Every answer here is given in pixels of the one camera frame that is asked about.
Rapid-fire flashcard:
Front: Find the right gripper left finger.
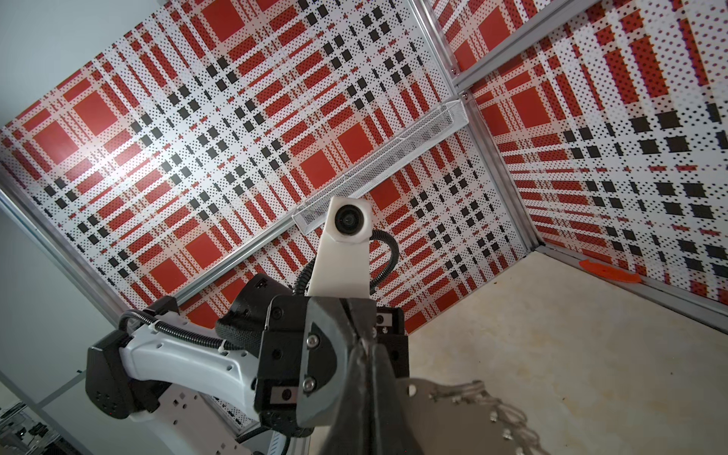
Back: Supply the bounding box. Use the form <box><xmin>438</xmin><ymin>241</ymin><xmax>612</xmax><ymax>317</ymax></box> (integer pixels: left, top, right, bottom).
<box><xmin>320</xmin><ymin>345</ymin><xmax>370</xmax><ymax>454</ymax></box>

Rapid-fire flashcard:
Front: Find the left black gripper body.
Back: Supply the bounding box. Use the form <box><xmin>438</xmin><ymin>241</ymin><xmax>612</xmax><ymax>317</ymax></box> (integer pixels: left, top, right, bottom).
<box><xmin>254</xmin><ymin>295</ymin><xmax>410</xmax><ymax>435</ymax></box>

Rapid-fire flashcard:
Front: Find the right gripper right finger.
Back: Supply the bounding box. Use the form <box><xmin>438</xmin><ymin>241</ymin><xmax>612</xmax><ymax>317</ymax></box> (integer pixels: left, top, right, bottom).
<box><xmin>371</xmin><ymin>344</ymin><xmax>413</xmax><ymax>454</ymax></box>

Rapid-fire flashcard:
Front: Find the silver keyring with red handle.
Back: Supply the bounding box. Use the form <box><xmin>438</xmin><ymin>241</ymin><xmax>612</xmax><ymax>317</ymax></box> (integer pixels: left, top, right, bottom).
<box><xmin>396</xmin><ymin>378</ymin><xmax>547</xmax><ymax>455</ymax></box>

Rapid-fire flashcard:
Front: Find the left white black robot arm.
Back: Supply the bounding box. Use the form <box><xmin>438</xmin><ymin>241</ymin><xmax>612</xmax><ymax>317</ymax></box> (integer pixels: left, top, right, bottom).
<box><xmin>85</xmin><ymin>270</ymin><xmax>423</xmax><ymax>454</ymax></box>

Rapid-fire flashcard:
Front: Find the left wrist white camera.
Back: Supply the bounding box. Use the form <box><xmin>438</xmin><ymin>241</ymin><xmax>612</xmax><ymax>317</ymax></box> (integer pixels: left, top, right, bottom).
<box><xmin>307</xmin><ymin>196</ymin><xmax>373</xmax><ymax>299</ymax></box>

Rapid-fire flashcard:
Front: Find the red flat tag by wall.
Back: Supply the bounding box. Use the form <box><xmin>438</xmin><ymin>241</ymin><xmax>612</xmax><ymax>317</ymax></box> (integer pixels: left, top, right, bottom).
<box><xmin>578</xmin><ymin>260</ymin><xmax>642</xmax><ymax>284</ymax></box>

